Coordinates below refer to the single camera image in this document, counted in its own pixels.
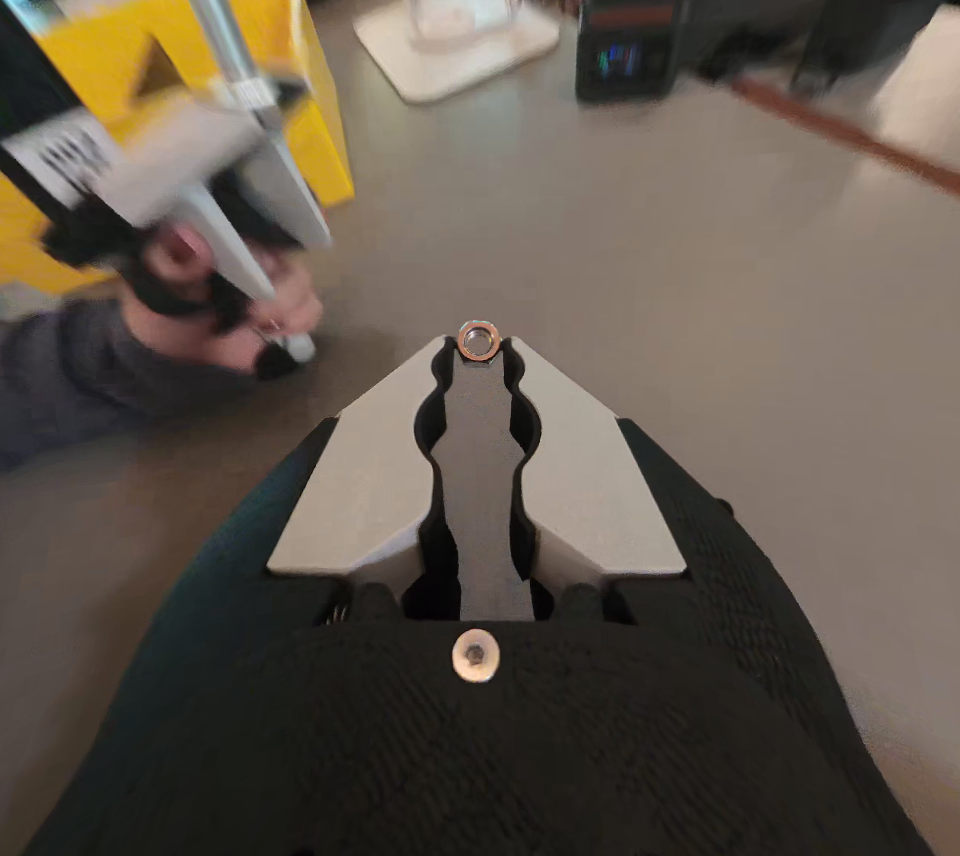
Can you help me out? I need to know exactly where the person's left hand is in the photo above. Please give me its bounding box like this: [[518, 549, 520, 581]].
[[142, 226, 325, 377]]

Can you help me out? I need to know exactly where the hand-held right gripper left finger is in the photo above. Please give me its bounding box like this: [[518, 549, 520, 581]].
[[266, 335, 460, 585]]

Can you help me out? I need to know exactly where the person's left forearm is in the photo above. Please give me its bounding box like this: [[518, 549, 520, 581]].
[[0, 297, 264, 474]]

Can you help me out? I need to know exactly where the black device box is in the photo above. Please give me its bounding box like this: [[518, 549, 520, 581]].
[[787, 0, 960, 99]]

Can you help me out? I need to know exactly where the yellow plastic bin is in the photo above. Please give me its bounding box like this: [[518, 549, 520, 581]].
[[0, 0, 355, 298]]

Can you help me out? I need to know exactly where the white board stand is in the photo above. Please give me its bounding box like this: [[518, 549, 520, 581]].
[[352, 0, 564, 107]]

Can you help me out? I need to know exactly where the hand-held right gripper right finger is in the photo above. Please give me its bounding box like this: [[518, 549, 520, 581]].
[[502, 335, 689, 588]]

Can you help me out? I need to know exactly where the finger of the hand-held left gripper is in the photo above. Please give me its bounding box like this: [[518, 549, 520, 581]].
[[225, 109, 335, 251], [97, 94, 277, 303]]

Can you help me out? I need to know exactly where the silver hex nut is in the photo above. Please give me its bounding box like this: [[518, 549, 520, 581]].
[[457, 319, 504, 365]]

